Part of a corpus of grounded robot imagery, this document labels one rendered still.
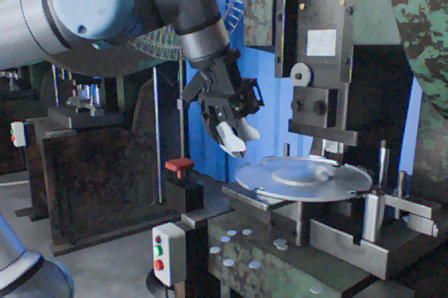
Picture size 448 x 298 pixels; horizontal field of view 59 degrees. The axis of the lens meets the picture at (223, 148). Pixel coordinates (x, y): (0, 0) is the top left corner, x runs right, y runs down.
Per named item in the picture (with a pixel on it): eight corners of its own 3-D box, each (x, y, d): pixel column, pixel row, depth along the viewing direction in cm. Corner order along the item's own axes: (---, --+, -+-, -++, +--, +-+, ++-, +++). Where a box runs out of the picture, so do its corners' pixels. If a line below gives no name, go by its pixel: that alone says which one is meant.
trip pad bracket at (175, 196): (186, 256, 105) (184, 186, 100) (167, 242, 112) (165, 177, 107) (205, 249, 108) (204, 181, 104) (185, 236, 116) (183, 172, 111)
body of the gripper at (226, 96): (237, 132, 63) (212, 63, 57) (203, 125, 69) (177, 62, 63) (267, 108, 67) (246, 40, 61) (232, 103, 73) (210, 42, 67)
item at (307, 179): (295, 153, 106) (295, 150, 106) (398, 180, 84) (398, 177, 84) (208, 174, 89) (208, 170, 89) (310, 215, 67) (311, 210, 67)
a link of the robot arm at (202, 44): (166, 36, 61) (203, 15, 65) (177, 63, 64) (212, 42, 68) (196, 34, 56) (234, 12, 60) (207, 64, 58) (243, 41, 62)
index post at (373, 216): (374, 242, 73) (379, 194, 71) (360, 237, 75) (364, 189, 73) (382, 238, 75) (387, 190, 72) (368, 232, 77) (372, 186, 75)
